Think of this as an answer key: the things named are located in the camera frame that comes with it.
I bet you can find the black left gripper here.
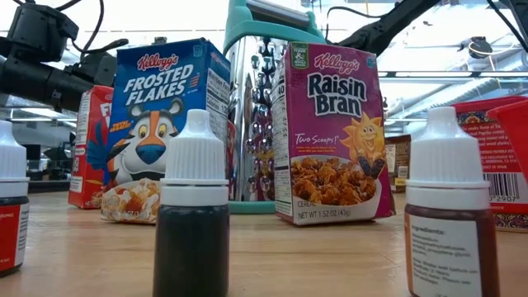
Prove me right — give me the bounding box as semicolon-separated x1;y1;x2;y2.
73;51;120;88

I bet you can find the blue Frosted Flakes cereal box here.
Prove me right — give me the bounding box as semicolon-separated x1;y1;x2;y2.
100;37;232;226

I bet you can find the red Froot Loops cereal box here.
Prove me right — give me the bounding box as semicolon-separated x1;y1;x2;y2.
68;85;115;210

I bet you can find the teal metal box grater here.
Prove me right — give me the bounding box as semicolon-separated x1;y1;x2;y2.
222;0;327;215

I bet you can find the red label dropper bottle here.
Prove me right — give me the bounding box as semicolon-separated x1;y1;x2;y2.
0;119;31;277

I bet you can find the dark liquid dropper bottle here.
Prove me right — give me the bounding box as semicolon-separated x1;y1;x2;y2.
152;108;231;297

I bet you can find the purple Raisin Bran cereal box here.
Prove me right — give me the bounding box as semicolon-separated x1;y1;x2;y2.
270;40;396;227

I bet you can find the spice jar with black cap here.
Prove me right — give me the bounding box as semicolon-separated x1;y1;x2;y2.
384;134;413;194

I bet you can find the brown liquid dropper bottle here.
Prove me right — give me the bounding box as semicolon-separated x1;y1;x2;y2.
403;106;501;297

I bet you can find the red paprika tin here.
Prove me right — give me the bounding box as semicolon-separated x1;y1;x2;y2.
451;95;528;233

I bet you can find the small black monitor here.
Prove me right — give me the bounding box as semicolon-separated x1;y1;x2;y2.
22;143;42;163

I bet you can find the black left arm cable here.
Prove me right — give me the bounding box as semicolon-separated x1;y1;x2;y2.
53;0;130;59

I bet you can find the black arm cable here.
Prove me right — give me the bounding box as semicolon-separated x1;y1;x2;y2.
325;5;375;42
53;0;130;59

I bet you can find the black aluminium table frame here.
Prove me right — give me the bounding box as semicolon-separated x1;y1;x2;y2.
26;179;71;194

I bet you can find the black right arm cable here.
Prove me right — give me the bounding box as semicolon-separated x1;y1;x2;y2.
325;5;375;42

